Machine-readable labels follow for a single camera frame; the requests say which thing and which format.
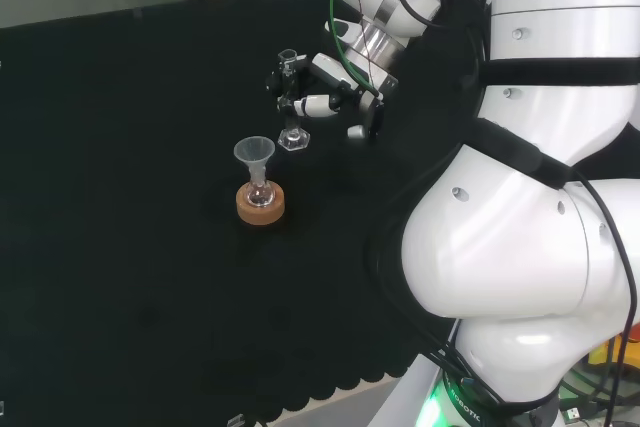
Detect green cable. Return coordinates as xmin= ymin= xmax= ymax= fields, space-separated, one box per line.
xmin=328 ymin=0 xmax=384 ymax=103

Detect clear graduated cylinder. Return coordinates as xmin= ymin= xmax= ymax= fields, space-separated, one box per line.
xmin=276 ymin=48 xmax=311 ymax=152

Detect black cloth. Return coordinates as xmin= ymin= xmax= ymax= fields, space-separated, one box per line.
xmin=0 ymin=0 xmax=454 ymax=416

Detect black five-finger hand white plates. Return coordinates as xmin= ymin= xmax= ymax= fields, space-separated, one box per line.
xmin=264 ymin=51 xmax=400 ymax=146

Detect round-bottom glass flask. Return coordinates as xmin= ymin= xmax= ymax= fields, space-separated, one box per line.
xmin=245 ymin=174 xmax=275 ymax=209

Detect clear plastic funnel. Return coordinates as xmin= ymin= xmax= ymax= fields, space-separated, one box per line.
xmin=233 ymin=136 xmax=276 ymax=188

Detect yellow stop button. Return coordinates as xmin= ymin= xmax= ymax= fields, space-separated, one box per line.
xmin=587 ymin=319 xmax=640 ymax=369

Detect cork ring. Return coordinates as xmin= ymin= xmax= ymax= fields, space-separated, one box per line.
xmin=235 ymin=181 xmax=287 ymax=226

